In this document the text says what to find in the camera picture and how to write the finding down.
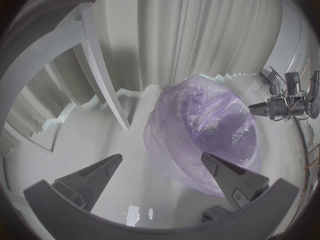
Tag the white trash bin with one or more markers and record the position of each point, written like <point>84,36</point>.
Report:
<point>251,144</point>

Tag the purple plastic bag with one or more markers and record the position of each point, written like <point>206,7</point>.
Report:
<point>200,109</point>

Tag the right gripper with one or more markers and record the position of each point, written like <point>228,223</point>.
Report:
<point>276,107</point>

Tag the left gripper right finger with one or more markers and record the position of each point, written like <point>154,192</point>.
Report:
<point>232,181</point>

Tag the dark small table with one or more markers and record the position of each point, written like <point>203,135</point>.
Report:
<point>269,76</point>

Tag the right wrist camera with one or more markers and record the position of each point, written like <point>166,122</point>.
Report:
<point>276,91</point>

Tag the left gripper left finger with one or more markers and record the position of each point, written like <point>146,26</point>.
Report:
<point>95,179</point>

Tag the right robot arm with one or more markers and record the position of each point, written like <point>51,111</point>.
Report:
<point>296,104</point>

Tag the grey padded white chair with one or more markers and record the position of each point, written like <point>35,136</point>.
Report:
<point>87,41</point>

